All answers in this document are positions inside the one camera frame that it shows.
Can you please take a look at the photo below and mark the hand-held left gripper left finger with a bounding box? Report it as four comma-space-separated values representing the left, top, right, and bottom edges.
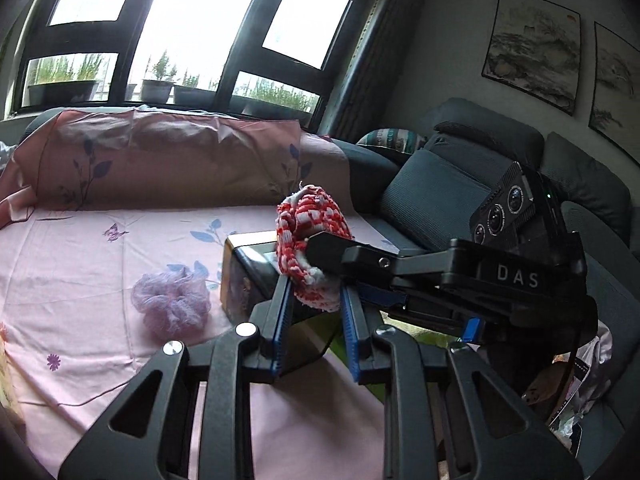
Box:
57, 272, 296, 480

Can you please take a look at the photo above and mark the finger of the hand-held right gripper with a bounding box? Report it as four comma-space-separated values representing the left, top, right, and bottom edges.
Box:
305, 231, 402, 279
357, 282, 409, 312

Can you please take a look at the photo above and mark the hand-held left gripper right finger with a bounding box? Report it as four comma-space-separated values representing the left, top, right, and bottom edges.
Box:
340, 285, 583, 480

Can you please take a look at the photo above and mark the black and gold tea box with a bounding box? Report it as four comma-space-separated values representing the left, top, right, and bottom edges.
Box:
220, 231, 341, 376

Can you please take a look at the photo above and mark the red and white knitted scrunchie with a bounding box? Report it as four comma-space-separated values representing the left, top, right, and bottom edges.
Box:
276, 184, 356, 313

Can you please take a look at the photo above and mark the green cloth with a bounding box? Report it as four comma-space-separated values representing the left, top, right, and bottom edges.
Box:
380, 310, 451, 348

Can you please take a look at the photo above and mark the grey sofa cushion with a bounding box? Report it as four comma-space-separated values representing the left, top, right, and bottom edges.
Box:
380, 150, 493, 251

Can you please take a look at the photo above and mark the lilac mesh scrunchie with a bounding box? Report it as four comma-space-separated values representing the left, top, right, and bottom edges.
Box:
131, 267, 211, 338

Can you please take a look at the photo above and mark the crumpled printed plastic bag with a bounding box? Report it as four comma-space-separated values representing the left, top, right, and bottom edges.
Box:
547, 332, 616, 456

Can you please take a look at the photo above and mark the striped pillow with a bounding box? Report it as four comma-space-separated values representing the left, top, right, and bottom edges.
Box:
356, 129, 426, 153

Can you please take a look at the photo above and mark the grey sofa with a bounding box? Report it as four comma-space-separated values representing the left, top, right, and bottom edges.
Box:
320, 97, 640, 480

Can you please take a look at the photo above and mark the long black planter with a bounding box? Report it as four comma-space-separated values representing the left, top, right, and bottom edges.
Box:
242, 97, 317, 117
172, 85, 221, 106
27, 80, 98, 106

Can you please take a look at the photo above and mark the light pink printed bedsheet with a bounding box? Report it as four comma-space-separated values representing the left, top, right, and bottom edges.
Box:
0, 205, 441, 480

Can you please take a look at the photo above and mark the pink floral pillow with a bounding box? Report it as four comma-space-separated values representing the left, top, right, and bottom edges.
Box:
0, 107, 361, 216

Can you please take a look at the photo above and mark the dark grey curtain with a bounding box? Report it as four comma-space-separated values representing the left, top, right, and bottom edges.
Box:
317, 0, 436, 133

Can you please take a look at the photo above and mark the grey round plant pot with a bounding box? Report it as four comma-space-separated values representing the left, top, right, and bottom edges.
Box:
140, 79, 176, 103

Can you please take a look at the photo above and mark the black framed window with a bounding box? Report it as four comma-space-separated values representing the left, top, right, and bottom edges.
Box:
0, 0, 361, 121

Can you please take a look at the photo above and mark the landscape wall painting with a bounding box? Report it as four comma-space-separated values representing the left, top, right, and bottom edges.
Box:
587, 20, 640, 148
482, 0, 583, 116

